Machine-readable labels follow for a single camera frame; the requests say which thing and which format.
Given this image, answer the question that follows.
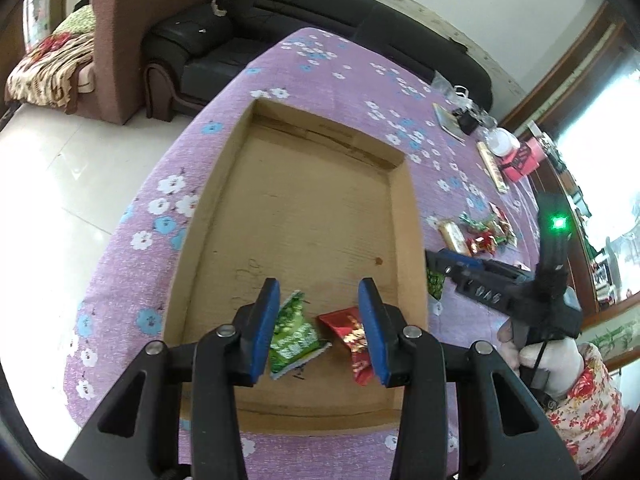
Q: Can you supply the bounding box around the dark red gold-lettered snack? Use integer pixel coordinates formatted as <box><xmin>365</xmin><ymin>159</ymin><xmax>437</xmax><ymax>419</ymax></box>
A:
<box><xmin>317</xmin><ymin>307</ymin><xmax>374</xmax><ymax>386</ymax></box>

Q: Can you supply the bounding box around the green pea snack packet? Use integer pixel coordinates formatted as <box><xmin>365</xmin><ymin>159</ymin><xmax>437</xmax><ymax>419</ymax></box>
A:
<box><xmin>269</xmin><ymin>290</ymin><xmax>331</xmax><ymax>380</ymax></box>

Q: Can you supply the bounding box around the white gloved right hand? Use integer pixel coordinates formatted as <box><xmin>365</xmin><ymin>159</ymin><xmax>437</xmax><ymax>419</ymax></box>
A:
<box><xmin>497</xmin><ymin>320</ymin><xmax>585</xmax><ymax>401</ymax></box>

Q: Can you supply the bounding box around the beige biscuit packet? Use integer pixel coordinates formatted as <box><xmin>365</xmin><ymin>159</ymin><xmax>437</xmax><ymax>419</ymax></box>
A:
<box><xmin>437</xmin><ymin>220</ymin><xmax>471</xmax><ymax>257</ymax></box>

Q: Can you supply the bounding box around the red snack with yellow label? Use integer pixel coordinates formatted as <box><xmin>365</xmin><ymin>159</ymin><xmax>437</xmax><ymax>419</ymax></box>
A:
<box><xmin>466</xmin><ymin>231</ymin><xmax>498</xmax><ymax>256</ymax></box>

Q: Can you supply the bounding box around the green candy wrapper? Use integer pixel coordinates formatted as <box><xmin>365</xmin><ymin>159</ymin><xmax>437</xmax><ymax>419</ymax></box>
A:
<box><xmin>459</xmin><ymin>212</ymin><xmax>491</xmax><ymax>234</ymax></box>

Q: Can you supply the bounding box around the floral blanket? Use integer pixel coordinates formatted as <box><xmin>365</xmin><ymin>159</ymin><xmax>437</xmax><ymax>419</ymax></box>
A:
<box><xmin>547</xmin><ymin>344</ymin><xmax>626</xmax><ymax>474</ymax></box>

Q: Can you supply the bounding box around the cream tube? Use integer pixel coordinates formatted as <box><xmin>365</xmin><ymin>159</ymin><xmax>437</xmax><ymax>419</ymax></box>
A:
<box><xmin>476</xmin><ymin>141</ymin><xmax>509</xmax><ymax>194</ymax></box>

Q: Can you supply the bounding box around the pink covered bottle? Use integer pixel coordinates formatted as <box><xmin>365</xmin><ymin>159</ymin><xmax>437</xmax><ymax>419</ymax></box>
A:
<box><xmin>499</xmin><ymin>138</ymin><xmax>547</xmax><ymax>182</ymax></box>

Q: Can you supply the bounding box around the white bowl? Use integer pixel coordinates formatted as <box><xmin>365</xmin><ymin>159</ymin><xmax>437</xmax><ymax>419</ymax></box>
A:
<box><xmin>485</xmin><ymin>127</ymin><xmax>520</xmax><ymax>158</ymax></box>

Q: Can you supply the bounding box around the black mug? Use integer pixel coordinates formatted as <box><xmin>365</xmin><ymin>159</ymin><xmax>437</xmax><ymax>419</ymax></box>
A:
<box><xmin>457</xmin><ymin>110</ymin><xmax>480</xmax><ymax>136</ymax></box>

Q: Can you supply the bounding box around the olive green pouch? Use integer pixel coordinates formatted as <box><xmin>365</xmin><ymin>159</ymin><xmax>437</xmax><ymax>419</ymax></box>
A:
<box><xmin>433</xmin><ymin>103</ymin><xmax>466</xmax><ymax>143</ymax></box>

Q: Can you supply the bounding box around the cardboard tray box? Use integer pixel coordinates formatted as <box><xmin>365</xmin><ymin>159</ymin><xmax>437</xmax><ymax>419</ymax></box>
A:
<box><xmin>162</xmin><ymin>97</ymin><xmax>431</xmax><ymax>434</ymax></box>

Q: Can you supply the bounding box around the purple floral tablecloth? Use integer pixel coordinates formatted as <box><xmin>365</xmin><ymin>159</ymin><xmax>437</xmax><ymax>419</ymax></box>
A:
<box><xmin>65</xmin><ymin>27</ymin><xmax>539</xmax><ymax>479</ymax></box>

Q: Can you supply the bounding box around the wooden door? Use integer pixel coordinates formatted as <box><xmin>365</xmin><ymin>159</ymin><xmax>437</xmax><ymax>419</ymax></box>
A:
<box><xmin>499</xmin><ymin>0</ymin><xmax>640</xmax><ymax>376</ymax></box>

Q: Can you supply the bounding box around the black sofa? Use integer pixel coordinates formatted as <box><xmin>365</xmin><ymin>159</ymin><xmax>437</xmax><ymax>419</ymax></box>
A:
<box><xmin>142</xmin><ymin>0</ymin><xmax>494</xmax><ymax>122</ymax></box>

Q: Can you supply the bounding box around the brown armchair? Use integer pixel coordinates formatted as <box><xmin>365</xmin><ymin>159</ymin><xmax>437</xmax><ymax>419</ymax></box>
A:
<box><xmin>70</xmin><ymin>0</ymin><xmax>205</xmax><ymax>125</ymax></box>

